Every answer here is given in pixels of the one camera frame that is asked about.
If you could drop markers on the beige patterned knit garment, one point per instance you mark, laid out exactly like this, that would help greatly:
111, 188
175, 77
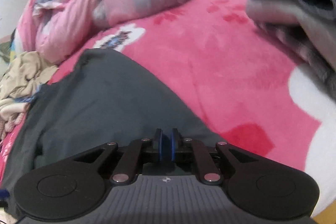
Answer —
10, 125

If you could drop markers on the grey folded clothes pile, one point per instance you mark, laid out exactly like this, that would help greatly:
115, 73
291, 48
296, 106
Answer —
302, 8

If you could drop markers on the cream fleece blanket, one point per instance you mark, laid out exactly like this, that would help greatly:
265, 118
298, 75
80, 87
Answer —
10, 108

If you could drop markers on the pink quilt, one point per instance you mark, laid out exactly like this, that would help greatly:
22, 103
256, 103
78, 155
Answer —
78, 3

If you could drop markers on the light blue cloth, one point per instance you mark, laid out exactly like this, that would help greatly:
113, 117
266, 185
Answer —
26, 99

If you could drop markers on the dark grey garment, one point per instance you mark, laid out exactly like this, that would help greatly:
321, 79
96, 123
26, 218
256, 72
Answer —
105, 98

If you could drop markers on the pink floral plush blanket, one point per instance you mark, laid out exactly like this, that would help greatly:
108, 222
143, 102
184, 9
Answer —
223, 69

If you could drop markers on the cartoon print pillow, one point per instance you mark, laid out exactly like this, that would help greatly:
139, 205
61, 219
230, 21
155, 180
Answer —
14, 45

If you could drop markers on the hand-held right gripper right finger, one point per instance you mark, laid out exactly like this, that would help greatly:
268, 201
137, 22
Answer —
174, 146

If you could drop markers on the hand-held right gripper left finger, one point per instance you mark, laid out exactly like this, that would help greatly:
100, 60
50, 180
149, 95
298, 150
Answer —
159, 146

